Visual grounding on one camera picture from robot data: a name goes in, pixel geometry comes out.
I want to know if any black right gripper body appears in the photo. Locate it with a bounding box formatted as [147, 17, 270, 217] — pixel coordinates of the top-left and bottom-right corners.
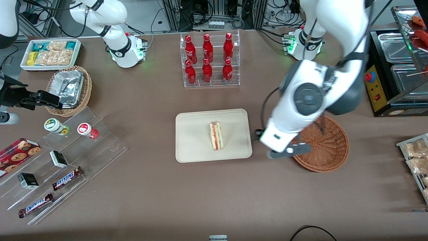
[0, 76, 34, 110]

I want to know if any triangular sandwich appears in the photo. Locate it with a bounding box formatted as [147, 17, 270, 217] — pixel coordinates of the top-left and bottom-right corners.
[209, 121, 225, 151]

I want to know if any light tan wicker basket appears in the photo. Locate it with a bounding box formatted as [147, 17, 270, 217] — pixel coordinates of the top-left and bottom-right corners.
[44, 66, 93, 117]

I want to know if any round brown wicker basket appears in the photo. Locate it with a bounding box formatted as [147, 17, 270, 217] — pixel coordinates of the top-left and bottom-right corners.
[288, 114, 350, 173]

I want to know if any beige plastic tray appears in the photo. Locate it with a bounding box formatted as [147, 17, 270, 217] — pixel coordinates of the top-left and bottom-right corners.
[175, 108, 253, 163]

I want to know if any aluminium foil container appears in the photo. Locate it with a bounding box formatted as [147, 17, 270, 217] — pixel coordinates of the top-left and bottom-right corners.
[49, 70, 85, 108]

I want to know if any green lid white jar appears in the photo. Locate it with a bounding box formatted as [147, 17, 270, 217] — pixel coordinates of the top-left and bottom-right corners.
[44, 118, 70, 136]

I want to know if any large clear snack bag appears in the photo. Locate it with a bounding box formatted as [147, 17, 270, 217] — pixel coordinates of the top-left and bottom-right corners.
[35, 50, 73, 66]

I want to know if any red lid white jar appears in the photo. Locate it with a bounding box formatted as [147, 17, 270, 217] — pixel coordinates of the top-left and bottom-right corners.
[77, 123, 99, 140]

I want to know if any small clear snack bag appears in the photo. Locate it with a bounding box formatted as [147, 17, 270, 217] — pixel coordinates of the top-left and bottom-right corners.
[47, 41, 68, 51]

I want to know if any red cookie box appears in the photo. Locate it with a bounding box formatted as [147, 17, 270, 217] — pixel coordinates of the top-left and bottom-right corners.
[0, 138, 42, 178]

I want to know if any white plastic snack bin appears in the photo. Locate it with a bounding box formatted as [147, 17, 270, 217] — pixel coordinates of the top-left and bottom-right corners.
[20, 38, 82, 72]

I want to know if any small black box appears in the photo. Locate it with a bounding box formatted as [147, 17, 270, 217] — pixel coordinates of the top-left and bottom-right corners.
[17, 173, 39, 190]
[49, 150, 69, 168]

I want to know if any clear acrylic bottle rack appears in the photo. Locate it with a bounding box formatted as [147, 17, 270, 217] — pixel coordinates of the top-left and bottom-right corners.
[180, 29, 240, 88]

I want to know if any red cola bottle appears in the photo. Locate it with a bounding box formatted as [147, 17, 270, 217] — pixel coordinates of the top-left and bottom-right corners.
[185, 60, 197, 85]
[202, 58, 213, 83]
[202, 33, 214, 63]
[222, 59, 233, 84]
[185, 35, 198, 65]
[223, 32, 234, 62]

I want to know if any clear acrylic stepped display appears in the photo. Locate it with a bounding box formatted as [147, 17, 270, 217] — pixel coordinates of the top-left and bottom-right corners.
[0, 106, 128, 225]

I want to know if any Snickers chocolate bar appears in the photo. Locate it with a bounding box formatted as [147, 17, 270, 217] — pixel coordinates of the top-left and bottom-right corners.
[18, 193, 54, 219]
[52, 166, 84, 191]

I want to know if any black food warmer machine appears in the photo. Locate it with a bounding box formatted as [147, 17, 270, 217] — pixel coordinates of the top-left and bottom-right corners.
[364, 5, 428, 117]

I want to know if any clear bag of snacks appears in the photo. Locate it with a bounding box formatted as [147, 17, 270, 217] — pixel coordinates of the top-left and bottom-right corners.
[406, 157, 428, 175]
[403, 139, 428, 158]

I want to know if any steel food pan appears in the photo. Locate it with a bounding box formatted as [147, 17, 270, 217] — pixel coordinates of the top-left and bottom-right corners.
[377, 32, 416, 64]
[391, 64, 428, 95]

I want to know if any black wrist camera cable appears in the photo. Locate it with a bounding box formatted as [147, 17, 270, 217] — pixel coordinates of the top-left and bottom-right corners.
[260, 88, 281, 132]

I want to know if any black floor cable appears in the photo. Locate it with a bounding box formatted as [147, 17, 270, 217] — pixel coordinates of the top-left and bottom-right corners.
[289, 225, 338, 241]

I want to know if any metal wire tray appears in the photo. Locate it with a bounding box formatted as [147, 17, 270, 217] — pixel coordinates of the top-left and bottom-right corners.
[396, 133, 428, 205]

